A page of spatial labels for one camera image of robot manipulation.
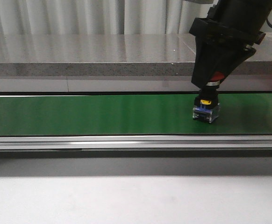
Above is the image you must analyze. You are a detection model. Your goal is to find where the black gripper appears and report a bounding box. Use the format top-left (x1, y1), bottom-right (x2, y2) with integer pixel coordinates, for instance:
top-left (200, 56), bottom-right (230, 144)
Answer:
top-left (189, 0), bottom-right (272, 88)

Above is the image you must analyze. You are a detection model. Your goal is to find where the grey stone slab right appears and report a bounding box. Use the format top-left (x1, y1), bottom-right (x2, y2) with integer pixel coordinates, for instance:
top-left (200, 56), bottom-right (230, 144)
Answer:
top-left (178, 33), bottom-right (272, 76)

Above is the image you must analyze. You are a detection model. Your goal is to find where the grey stone slab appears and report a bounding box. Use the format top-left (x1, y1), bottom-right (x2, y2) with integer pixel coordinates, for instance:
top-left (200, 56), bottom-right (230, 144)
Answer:
top-left (178, 33), bottom-right (272, 76)
top-left (0, 35), bottom-right (195, 77)

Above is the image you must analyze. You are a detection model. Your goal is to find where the green conveyor belt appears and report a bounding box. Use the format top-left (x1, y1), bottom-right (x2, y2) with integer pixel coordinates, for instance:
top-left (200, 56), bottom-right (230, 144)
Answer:
top-left (0, 93), bottom-right (272, 136)

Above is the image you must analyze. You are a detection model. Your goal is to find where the grey stone slab left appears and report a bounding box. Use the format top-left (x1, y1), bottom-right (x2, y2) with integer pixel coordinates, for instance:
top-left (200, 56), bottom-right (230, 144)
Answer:
top-left (0, 35), bottom-right (195, 77)

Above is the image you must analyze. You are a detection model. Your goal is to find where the grey pleated curtain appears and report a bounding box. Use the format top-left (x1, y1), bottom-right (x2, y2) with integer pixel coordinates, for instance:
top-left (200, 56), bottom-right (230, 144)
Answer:
top-left (0, 0), bottom-right (272, 36)

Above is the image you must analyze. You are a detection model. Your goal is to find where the aluminium conveyor side rail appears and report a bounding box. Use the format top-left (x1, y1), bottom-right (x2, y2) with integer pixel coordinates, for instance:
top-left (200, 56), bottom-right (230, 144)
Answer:
top-left (0, 134), bottom-right (272, 152)

